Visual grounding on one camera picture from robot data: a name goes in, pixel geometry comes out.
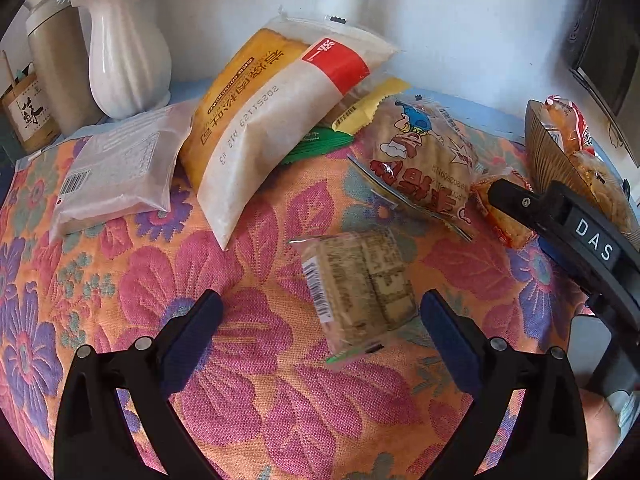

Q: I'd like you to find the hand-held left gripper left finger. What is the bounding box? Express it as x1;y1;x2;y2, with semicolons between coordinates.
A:
52;289;224;480

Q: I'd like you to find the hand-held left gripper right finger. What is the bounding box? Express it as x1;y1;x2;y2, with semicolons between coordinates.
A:
421;289;591;480

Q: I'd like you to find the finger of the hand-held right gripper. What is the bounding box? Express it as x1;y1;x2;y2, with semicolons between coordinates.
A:
486;179;556;241
537;235;591;291

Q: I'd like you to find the orange toasted slice packet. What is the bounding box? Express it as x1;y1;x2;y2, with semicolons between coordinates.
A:
471;170;537;251

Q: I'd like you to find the brown ribbed bowl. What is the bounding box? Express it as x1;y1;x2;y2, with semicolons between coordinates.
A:
524;99;640;251

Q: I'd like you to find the clear rice cracker packet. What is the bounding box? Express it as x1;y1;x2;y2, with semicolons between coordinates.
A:
567;149;637;235

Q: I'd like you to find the red label snack packet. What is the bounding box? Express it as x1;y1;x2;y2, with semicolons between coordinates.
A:
544;94;598;157

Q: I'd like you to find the sesame cracker packet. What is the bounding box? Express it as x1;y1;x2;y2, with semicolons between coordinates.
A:
289;227;420;367

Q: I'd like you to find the brown cake slice packet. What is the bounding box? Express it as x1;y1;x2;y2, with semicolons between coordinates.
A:
49;102;198;237

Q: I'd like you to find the yellow toast packet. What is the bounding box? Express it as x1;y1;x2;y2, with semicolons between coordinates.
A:
179;14;401;252

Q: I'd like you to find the person's right forearm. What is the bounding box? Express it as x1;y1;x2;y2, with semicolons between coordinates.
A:
580;389;627;480

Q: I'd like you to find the floral woven tablecloth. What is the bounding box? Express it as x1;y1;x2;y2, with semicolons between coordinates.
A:
0;105;621;480

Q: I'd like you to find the cartoon print snack packet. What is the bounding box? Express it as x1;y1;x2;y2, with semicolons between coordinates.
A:
347;94;483;242

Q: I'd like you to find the black monitor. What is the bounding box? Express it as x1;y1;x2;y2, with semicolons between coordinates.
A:
564;0;640;168

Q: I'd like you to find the small yellow snack packet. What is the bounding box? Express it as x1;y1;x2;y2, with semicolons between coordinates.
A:
330;76;413;135

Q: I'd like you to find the green snack packet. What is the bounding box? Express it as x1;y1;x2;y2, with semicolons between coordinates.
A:
280;126;357;167

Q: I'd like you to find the brown bamboo pen holder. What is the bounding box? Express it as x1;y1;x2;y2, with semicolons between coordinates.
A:
0;50;58;153

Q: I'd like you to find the white ribbed vase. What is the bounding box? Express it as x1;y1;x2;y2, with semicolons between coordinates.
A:
70;0;173;121

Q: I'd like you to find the beige tumbler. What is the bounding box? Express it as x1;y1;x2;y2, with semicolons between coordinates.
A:
25;0;103;133

